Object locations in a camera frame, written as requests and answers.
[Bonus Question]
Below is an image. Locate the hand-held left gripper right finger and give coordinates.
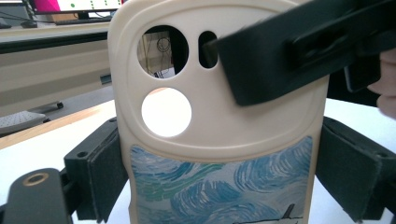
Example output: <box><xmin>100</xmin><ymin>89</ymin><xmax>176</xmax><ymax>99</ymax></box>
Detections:
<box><xmin>315</xmin><ymin>116</ymin><xmax>396</xmax><ymax>222</ymax></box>

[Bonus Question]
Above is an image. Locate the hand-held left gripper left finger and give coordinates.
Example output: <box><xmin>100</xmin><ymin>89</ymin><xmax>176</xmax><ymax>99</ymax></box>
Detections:
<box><xmin>64</xmin><ymin>117</ymin><xmax>129</xmax><ymax>224</ymax></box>

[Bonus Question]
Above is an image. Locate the cream phone case blue painting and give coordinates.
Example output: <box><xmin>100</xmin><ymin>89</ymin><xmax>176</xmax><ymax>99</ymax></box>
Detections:
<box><xmin>106</xmin><ymin>0</ymin><xmax>331</xmax><ymax>224</ymax></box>

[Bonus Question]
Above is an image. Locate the black curtain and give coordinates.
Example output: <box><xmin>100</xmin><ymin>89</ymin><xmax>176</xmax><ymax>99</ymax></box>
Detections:
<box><xmin>326</xmin><ymin>76</ymin><xmax>379</xmax><ymax>107</ymax></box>

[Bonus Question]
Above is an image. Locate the light wooden desk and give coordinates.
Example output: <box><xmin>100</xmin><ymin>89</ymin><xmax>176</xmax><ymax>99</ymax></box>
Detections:
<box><xmin>0</xmin><ymin>21</ymin><xmax>114</xmax><ymax>118</ymax></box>

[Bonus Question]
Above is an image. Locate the monitor with white pink screen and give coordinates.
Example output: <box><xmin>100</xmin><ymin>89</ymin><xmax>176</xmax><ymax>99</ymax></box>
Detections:
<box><xmin>32</xmin><ymin>0</ymin><xmax>125</xmax><ymax>21</ymax></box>

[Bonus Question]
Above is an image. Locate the coiled black cable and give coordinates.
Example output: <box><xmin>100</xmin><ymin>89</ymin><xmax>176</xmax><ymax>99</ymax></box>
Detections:
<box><xmin>156</xmin><ymin>36</ymin><xmax>172</xmax><ymax>53</ymax></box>

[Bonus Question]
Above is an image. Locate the black horizontal rail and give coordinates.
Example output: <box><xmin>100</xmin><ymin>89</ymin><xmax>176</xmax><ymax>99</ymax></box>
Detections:
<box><xmin>0</xmin><ymin>31</ymin><xmax>109</xmax><ymax>55</ymax></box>

